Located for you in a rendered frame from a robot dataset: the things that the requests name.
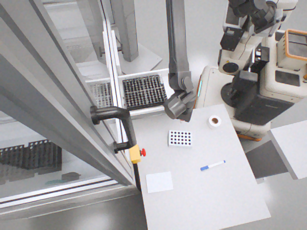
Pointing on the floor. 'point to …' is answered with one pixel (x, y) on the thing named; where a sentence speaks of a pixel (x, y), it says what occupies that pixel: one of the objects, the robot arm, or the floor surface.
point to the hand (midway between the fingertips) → (182, 118)
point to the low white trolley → (197, 174)
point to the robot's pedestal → (281, 153)
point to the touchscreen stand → (132, 41)
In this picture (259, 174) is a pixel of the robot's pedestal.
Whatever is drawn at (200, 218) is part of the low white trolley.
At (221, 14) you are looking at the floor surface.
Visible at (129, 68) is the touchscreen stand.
